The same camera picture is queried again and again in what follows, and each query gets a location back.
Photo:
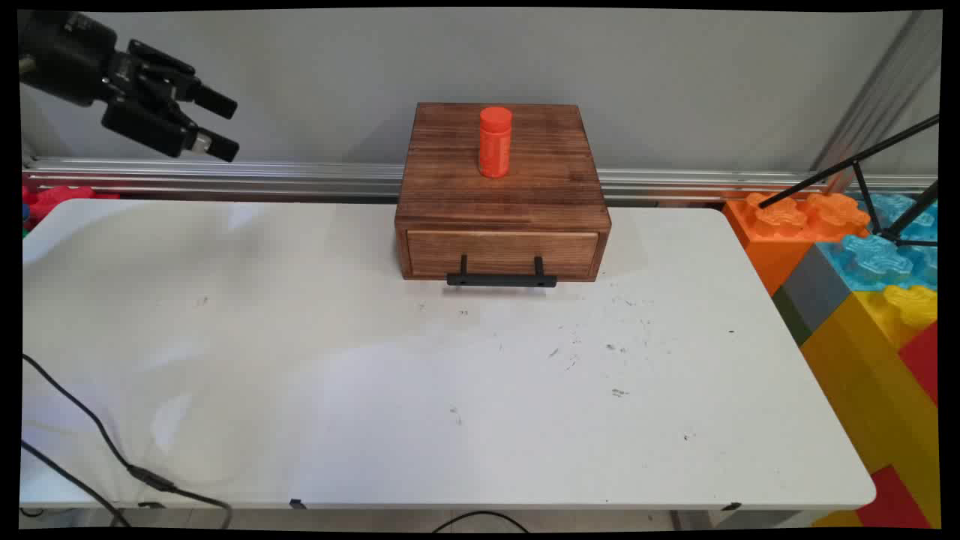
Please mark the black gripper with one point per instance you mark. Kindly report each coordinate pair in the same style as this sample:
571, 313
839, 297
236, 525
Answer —
64, 56

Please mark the orange plastic bottle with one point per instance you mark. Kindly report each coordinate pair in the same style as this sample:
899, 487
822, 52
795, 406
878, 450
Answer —
495, 146

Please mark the dark wooden drawer cabinet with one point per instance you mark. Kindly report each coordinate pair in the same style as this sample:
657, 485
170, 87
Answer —
499, 199

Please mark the orange giant toy brick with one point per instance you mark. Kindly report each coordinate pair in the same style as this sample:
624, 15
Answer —
772, 240

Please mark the grey giant toy brick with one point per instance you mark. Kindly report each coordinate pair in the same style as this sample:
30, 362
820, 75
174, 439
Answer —
814, 289

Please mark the black tripod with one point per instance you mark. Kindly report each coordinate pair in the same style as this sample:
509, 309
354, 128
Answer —
862, 156

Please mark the blue giant toy brick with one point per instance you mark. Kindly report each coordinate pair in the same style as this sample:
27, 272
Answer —
874, 259

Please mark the yellow giant toy brick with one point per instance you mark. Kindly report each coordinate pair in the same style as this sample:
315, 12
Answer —
870, 375

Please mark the aluminium frame rail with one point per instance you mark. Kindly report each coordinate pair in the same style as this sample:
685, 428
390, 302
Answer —
300, 180

